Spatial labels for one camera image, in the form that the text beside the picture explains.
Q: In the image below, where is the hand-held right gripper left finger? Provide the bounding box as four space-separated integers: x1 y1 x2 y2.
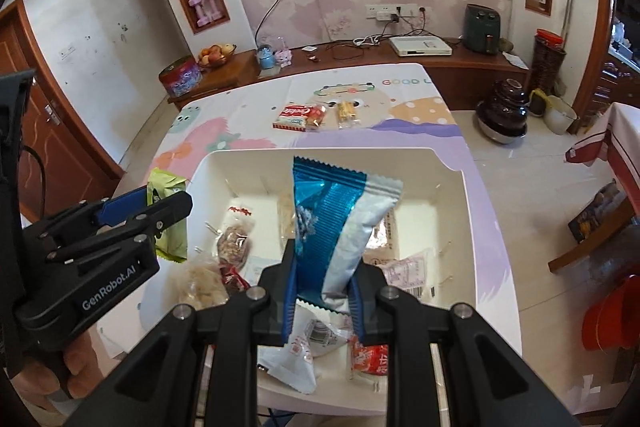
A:
67 239 301 427

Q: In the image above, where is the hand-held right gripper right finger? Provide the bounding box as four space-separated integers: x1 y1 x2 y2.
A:
350 264 576 427

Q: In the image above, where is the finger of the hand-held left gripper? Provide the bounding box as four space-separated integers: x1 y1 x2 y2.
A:
37 186 151 243
45 191 193 264

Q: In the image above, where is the green snack packet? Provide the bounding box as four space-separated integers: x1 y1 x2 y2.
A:
146 167 190 264

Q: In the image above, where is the blue and white snack packet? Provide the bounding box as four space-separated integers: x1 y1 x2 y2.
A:
291 156 403 315

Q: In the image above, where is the white plastic bin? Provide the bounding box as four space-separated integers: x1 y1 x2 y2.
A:
95 146 524 414

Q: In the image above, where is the person's left hand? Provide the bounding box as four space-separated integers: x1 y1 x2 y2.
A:
9 336 101 409

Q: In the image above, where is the white grey-print snack packet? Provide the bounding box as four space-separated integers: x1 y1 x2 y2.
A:
257 299 353 395

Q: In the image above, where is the clear pink-print snack packet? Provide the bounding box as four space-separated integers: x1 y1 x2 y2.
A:
377 247 437 300

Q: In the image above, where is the clear nut packet red label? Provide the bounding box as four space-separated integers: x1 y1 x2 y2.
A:
216 202 257 273

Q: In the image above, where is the brown wooden door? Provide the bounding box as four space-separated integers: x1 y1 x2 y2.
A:
0 0 123 218

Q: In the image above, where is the clear wrapped cake packet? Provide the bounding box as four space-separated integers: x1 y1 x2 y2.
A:
365 209 401 265

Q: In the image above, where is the round printed tin box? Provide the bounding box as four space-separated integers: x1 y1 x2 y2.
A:
159 55 203 98

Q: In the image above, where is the red and white biscuit packet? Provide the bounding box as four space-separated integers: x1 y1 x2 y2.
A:
272 103 328 132

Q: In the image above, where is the fruit bowl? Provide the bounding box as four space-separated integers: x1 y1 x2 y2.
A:
196 43 237 68

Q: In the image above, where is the yellow stick snack packet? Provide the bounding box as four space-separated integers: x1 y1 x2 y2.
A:
334 99 362 129

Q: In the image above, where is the wooden stool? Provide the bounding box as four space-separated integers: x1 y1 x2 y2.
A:
547 197 636 275

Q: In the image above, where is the brown ceramic jar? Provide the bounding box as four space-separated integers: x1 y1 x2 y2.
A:
475 78 530 144

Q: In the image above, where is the red plastic basin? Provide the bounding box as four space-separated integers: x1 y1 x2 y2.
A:
581 282 636 352

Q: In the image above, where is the dark printed box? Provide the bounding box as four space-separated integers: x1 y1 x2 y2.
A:
567 181 626 244

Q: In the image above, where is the wooden television cabinet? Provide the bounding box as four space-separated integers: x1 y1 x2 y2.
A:
167 38 531 112

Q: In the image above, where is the white set-top box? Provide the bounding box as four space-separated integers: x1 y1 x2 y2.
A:
389 36 453 58

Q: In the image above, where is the white bucket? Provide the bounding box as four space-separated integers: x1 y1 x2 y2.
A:
544 96 581 135

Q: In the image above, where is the green air fryer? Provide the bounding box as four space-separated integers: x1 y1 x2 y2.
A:
464 4 501 56

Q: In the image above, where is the dark container red lid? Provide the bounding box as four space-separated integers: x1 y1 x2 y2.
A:
530 28 568 90

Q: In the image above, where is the red and white clothed table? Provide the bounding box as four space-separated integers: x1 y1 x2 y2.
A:
565 102 640 228

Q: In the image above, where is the black television cable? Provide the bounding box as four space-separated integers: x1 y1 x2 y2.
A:
254 0 292 50

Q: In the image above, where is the white wall socket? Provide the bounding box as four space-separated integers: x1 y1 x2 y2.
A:
365 3 418 20

